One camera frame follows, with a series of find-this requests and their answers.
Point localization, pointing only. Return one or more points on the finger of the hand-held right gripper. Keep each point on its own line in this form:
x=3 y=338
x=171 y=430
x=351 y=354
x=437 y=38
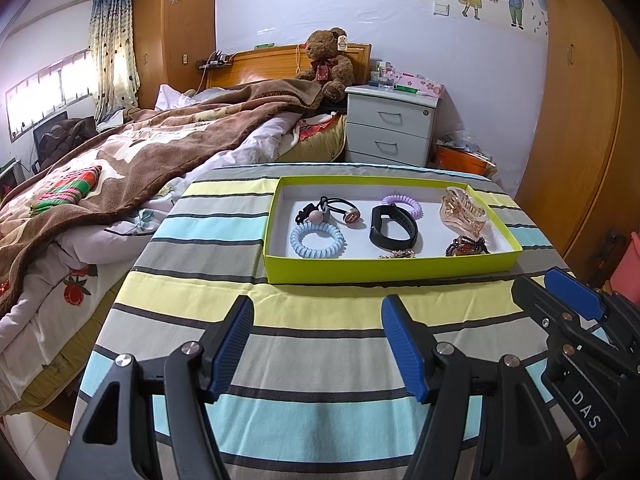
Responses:
x=575 y=295
x=537 y=300

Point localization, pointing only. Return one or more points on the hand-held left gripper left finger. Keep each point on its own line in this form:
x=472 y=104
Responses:
x=232 y=345

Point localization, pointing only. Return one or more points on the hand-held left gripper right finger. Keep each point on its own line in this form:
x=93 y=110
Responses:
x=402 y=350

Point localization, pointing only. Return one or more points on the lime green shallow box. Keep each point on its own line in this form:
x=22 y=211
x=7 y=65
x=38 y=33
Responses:
x=390 y=270

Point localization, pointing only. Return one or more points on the black smart band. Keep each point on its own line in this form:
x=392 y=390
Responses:
x=380 y=235

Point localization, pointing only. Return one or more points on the pink plastic object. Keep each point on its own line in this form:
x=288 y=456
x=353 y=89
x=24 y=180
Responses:
x=627 y=270

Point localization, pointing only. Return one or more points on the striped table cloth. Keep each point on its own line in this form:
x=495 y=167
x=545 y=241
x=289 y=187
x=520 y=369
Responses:
x=310 y=320

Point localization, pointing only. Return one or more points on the clear pink hair claw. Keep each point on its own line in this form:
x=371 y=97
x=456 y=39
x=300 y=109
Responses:
x=460 y=210

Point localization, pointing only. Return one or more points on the wooden wardrobe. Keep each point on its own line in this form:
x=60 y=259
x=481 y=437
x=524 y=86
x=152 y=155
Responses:
x=585 y=135

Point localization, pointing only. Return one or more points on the orange box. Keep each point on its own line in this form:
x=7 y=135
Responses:
x=457 y=160

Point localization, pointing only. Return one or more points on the clear plastic bag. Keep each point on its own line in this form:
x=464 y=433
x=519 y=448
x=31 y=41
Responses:
x=465 y=140

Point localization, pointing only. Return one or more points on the white floral duvet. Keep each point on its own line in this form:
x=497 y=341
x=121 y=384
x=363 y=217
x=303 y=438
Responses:
x=45 y=305

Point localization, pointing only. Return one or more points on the brown plush blanket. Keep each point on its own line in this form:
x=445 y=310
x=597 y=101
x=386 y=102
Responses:
x=150 y=150

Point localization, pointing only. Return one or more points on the white nightstand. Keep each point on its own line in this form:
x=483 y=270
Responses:
x=390 y=135

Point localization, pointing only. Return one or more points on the red yellow pillow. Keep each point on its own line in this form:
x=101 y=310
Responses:
x=320 y=147

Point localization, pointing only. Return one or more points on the red green plaid cloth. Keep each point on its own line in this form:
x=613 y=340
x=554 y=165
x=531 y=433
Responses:
x=70 y=187

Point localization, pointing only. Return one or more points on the pink floral box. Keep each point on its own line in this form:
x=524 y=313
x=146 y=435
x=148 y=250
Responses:
x=425 y=85

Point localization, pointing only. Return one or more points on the white pillow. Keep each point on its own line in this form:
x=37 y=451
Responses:
x=172 y=97

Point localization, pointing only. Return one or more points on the dark cloth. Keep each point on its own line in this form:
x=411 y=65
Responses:
x=65 y=140

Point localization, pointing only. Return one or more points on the clear plastic container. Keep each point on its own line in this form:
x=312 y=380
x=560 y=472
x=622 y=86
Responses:
x=382 y=72

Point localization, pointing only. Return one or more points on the wooden headboard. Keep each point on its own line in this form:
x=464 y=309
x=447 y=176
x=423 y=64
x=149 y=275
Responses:
x=260 y=67

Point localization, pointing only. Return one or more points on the black power strip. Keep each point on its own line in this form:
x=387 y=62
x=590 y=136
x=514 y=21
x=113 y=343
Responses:
x=215 y=63

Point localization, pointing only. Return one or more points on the brown teddy bear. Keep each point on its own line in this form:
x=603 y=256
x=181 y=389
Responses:
x=325 y=50

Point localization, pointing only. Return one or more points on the dotted curtain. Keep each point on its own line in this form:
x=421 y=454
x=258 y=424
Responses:
x=112 y=60

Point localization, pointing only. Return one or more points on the window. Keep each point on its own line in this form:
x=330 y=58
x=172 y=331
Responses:
x=45 y=95

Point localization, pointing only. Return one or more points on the tall wooden cabinet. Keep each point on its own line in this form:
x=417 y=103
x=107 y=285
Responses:
x=170 y=35

